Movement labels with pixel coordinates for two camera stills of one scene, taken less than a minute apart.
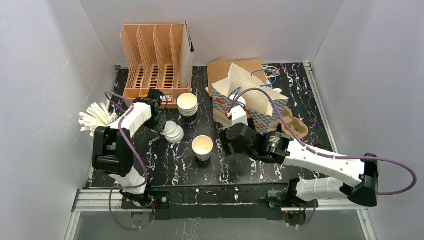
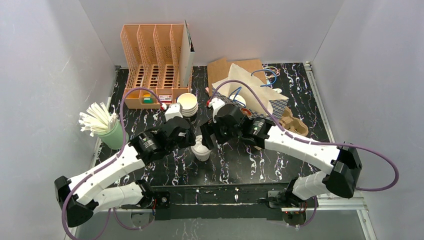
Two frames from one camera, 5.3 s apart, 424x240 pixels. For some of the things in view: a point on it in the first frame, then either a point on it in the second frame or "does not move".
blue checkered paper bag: (262, 113) does not move
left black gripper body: (159, 122) -> (191, 136)
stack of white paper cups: (187, 104) does not move
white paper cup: (202, 146) does not move
